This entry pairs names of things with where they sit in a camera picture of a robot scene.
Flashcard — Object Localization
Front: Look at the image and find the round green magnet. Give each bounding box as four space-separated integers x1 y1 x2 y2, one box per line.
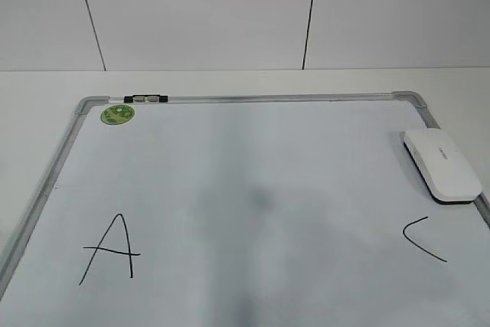
100 105 135 126

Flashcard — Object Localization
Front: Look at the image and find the white board eraser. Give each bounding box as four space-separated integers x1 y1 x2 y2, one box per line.
403 128 482 204

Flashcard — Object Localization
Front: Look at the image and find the white board with grey frame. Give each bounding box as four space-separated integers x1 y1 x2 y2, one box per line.
1 92 489 326

